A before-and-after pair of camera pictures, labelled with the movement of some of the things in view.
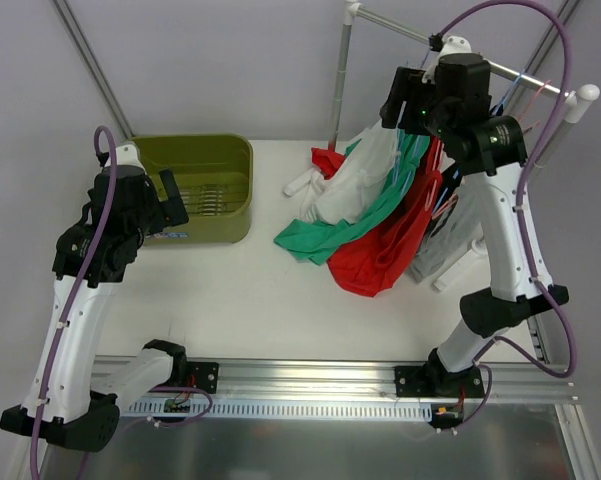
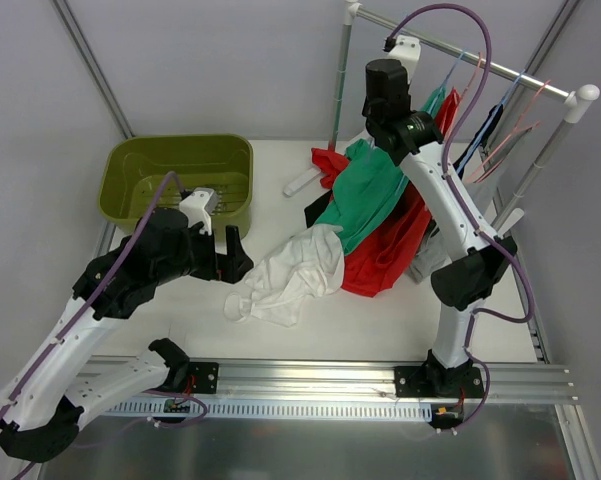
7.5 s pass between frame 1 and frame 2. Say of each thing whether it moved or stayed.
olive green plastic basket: stayed
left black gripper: moved
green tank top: moved
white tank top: moved
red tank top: stayed
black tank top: moved
